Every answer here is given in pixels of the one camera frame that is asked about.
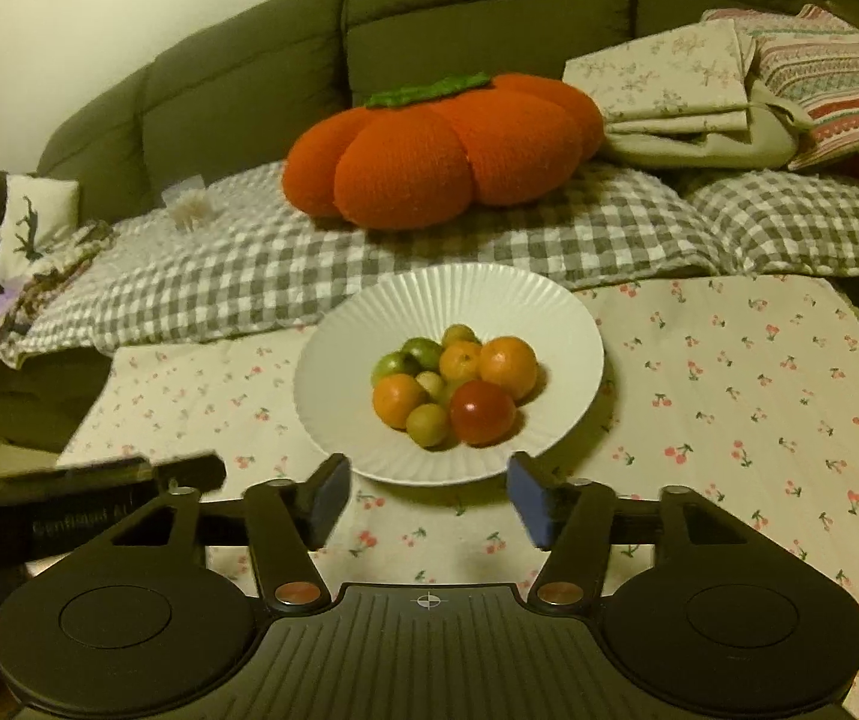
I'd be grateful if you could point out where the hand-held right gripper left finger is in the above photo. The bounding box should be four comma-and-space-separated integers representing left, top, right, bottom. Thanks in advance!
103, 454, 353, 612

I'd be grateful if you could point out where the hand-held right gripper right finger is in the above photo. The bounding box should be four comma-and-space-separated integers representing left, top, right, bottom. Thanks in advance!
507, 451, 756, 611

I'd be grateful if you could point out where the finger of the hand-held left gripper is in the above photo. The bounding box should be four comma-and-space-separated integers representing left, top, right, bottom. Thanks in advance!
151, 453, 227, 495

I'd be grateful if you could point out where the red tomato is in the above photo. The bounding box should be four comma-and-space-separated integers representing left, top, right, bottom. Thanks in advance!
449, 380, 518, 446

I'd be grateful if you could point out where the medium orange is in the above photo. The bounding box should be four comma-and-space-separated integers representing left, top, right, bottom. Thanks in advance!
371, 375, 429, 431

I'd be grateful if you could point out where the large orange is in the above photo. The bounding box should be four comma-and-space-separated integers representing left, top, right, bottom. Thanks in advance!
479, 336, 540, 401

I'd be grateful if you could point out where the white ribbed plate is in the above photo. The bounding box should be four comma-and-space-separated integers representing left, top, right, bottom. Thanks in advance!
293, 264, 606, 487

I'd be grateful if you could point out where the grey checked blanket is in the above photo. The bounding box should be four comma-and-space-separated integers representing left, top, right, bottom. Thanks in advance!
0, 161, 859, 385

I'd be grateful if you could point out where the cherry print tablecloth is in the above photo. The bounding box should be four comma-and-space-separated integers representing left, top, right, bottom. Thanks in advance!
58, 276, 859, 720

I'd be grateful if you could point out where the crumpled floral cloth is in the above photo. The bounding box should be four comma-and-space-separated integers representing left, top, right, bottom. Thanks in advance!
0, 221, 116, 362

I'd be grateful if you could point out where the fluffy beige tuft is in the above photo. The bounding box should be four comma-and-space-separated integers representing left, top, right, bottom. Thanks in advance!
170, 191, 210, 230

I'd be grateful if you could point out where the small embroidered white pillow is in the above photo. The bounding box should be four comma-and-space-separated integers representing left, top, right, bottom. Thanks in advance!
0, 174, 80, 283

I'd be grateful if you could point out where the orange pumpkin cushion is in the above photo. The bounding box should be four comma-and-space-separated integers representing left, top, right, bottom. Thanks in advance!
283, 73, 605, 232

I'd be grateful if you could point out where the green sofa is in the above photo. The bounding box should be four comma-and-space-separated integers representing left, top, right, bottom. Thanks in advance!
35, 0, 851, 185

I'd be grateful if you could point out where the folded beige blanket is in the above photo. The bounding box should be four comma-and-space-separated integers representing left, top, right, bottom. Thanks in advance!
602, 82, 815, 170

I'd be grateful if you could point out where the folded floral sheet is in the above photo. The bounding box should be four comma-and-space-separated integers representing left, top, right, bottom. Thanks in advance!
563, 19, 758, 138

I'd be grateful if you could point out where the striped knitted pillow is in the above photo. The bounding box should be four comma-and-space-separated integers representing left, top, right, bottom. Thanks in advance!
703, 4, 859, 173

